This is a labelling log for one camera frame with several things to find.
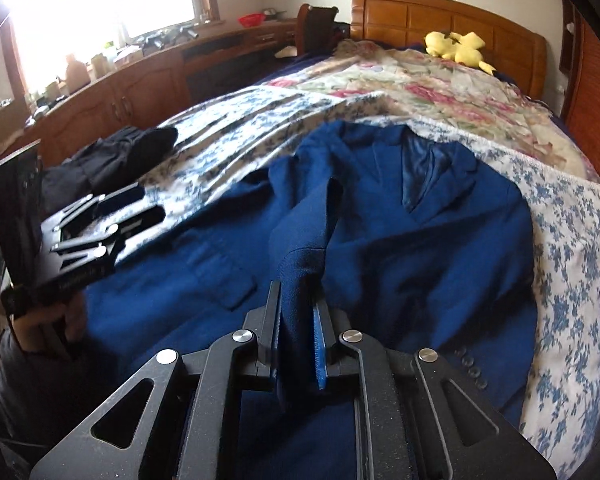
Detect yellow plush toy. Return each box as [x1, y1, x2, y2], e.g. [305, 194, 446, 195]
[424, 30, 498, 77]

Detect wooden louvered wardrobe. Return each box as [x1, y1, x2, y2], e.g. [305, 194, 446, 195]
[559, 0, 600, 188]

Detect pink floral blanket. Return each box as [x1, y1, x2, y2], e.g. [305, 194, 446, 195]
[260, 39, 600, 188]

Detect person's left forearm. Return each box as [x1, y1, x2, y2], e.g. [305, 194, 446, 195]
[0, 332, 83, 413]

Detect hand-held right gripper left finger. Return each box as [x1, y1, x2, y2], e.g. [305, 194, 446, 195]
[30, 280, 283, 480]

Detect black garment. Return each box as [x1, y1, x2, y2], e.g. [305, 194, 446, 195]
[41, 126, 179, 212]

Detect blue blazer jacket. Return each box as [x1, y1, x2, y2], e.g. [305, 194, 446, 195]
[77, 120, 541, 480]

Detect navy bed sheet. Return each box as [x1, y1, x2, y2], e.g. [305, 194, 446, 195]
[257, 45, 353, 86]

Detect black tools on desk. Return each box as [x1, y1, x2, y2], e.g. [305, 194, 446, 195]
[144, 24, 202, 52]

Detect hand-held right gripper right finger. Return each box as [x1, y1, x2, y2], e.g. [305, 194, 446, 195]
[310, 299, 557, 480]

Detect window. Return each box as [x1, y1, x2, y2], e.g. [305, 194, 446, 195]
[0, 0, 217, 98]

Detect person's left hand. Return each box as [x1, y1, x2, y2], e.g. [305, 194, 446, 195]
[10, 299, 88, 357]

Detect wooden desk with cabinets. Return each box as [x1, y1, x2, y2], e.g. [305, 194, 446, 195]
[0, 19, 302, 243]

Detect wooden headboard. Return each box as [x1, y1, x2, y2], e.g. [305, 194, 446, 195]
[350, 0, 549, 102]

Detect blue floral bed sheet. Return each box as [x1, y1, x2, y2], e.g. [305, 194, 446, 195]
[112, 84, 600, 480]

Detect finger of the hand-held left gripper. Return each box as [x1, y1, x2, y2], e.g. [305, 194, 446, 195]
[42, 183, 147, 235]
[51, 204, 169, 267]

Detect wooden chair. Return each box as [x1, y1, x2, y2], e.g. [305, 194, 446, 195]
[295, 3, 352, 57]

